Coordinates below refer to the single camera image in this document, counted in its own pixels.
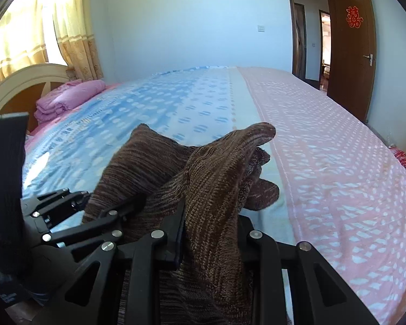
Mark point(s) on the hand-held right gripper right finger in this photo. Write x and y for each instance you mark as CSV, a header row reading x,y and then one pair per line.
x,y
259,255

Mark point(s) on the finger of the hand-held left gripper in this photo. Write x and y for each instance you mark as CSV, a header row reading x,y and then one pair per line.
x,y
59,206
88,233

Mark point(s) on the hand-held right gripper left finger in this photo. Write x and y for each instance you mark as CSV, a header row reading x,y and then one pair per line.
x,y
171,240

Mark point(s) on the brown knitted sweater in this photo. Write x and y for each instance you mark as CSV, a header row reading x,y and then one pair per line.
x,y
216,193

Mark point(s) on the cream and wood headboard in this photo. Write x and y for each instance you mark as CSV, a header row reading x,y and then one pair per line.
x,y
17,84

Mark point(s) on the folded pink blanket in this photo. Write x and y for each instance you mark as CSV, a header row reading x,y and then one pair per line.
x,y
71,98

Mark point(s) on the blue and pink bed sheet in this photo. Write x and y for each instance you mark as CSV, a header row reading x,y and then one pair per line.
x,y
324,176

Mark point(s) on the yellow patterned curtain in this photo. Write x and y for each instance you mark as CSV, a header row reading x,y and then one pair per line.
x,y
27,17

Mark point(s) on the brown wooden door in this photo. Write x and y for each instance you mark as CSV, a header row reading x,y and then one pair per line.
x,y
352,74

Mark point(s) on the dark narrow wooden door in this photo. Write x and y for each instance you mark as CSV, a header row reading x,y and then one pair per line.
x,y
299,40

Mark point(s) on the red paper door decoration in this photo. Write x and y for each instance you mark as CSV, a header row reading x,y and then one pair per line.
x,y
354,17

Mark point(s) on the white wall switch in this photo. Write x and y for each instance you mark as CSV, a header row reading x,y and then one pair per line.
x,y
261,28

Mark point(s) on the dark wooden door frame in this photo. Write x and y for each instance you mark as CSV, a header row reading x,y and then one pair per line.
x,y
330,23

